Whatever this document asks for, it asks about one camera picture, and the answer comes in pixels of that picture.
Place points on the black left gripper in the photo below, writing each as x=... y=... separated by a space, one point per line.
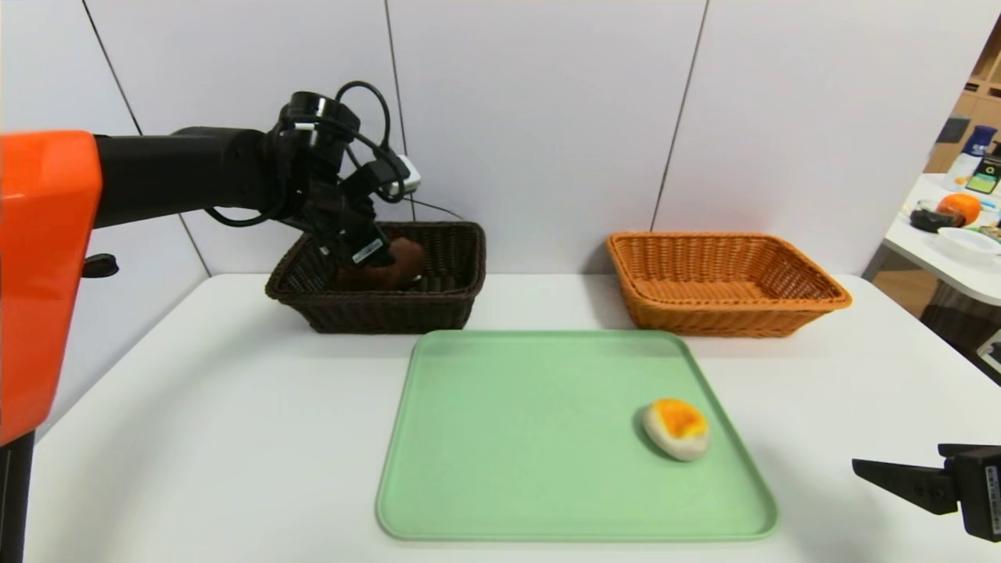
x=366 y=252

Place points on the white side table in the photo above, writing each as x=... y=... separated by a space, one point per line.
x=923 y=252

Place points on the orange wicker basket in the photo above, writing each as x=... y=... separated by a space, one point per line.
x=704 y=318

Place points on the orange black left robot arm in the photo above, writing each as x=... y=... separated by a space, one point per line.
x=172 y=172

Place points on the black green box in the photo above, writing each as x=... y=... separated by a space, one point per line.
x=985 y=176

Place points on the wooden shelf unit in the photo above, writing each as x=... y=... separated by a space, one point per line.
x=981 y=102

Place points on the orange round fruit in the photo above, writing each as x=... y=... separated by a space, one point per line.
x=958 y=209

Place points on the light green plastic tray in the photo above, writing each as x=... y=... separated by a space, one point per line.
x=547 y=469

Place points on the black dish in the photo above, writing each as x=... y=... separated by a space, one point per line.
x=927 y=220

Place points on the white plastic bowl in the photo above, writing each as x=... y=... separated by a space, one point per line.
x=966 y=244

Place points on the white orange felt bun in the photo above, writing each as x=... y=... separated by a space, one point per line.
x=676 y=438

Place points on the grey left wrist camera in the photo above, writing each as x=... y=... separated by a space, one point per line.
x=408 y=173

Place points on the brown towel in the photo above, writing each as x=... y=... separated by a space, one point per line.
x=403 y=258

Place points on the white bottle blue cap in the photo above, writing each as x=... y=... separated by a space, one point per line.
x=974 y=152

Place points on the dark brown wicker basket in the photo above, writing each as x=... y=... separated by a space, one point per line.
x=391 y=314

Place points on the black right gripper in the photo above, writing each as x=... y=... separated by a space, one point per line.
x=984 y=486

